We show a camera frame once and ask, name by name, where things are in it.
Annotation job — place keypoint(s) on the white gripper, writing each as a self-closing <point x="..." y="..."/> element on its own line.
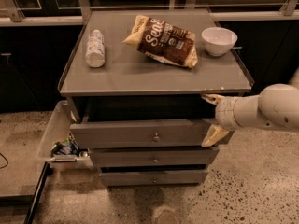
<point x="224" y="113"/>

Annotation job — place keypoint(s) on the grey top drawer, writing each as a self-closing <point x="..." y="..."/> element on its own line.
<point x="141" y="133"/>

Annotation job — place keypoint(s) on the grey drawer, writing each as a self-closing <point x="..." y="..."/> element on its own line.
<point x="173" y="177"/>
<point x="153" y="156"/>
<point x="141" y="133"/>

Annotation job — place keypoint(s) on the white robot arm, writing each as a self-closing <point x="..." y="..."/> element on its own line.
<point x="276" y="107"/>

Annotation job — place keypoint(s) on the grey middle drawer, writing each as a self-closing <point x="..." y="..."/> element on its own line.
<point x="153" y="156"/>

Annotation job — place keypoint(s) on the grey bottom drawer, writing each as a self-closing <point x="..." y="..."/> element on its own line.
<point x="173" y="177"/>

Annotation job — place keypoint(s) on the grey drawer cabinet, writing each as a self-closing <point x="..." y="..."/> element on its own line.
<point x="132" y="86"/>

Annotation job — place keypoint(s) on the white bowl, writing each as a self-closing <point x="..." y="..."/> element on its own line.
<point x="217" y="41"/>

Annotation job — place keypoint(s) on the brown yellow snack bag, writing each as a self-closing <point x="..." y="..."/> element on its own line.
<point x="163" y="42"/>

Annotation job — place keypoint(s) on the white plastic bottle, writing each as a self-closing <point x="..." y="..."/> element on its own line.
<point x="95" y="51"/>

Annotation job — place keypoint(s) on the crumpled wrappers in bin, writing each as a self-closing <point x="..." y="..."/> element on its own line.
<point x="68" y="147"/>

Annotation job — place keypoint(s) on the clear plastic bin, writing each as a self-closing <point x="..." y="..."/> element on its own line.
<point x="58" y="130"/>

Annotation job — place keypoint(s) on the black floor bar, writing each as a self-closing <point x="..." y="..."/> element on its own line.
<point x="36" y="197"/>

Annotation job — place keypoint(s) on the metal railing frame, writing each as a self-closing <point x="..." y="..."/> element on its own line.
<point x="78" y="11"/>

